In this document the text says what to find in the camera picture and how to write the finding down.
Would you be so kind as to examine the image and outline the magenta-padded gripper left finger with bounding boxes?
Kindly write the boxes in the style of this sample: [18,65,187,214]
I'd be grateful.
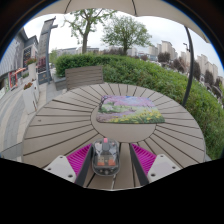
[43,143,94,187]

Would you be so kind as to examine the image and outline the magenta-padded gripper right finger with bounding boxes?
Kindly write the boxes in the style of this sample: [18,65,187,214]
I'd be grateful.
[129,143,183,187]

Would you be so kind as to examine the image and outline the transparent computer mouse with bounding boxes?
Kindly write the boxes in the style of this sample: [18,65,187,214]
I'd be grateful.
[91,137,121,177]

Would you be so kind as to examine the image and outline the flower landscape print mouse pad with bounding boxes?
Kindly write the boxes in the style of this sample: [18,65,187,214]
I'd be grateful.
[96,95,166,125]

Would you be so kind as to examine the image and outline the white planter with orange flowers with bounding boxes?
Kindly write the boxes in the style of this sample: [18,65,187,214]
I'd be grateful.
[21,82,39,114]

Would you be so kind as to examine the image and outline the green hedge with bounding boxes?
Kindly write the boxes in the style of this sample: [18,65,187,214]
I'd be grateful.
[54,53,224,160]

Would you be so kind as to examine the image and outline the dark curved umbrella pole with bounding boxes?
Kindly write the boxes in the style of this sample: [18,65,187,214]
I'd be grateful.
[181,26,195,108]

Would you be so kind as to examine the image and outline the tall white planter with plants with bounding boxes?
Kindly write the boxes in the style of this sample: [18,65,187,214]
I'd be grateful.
[25,58,38,81]

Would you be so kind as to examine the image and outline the distant apartment buildings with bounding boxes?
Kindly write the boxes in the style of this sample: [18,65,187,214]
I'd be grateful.
[129,39,224,88]

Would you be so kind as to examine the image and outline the grey storefront building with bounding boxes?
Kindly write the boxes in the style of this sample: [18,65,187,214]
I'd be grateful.
[0,28,41,94]

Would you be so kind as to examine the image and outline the tall grey sign pillar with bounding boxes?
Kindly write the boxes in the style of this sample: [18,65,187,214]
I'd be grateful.
[36,17,58,85]

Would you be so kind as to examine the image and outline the thin-trunk sparse tree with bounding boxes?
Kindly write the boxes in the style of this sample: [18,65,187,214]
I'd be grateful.
[63,8,118,55]

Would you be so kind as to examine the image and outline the round leafy green tree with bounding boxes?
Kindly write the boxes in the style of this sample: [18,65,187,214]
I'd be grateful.
[101,14,153,56]

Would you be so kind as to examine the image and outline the beige patio umbrella canopy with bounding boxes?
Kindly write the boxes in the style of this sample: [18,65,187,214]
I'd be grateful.
[31,0,211,43]

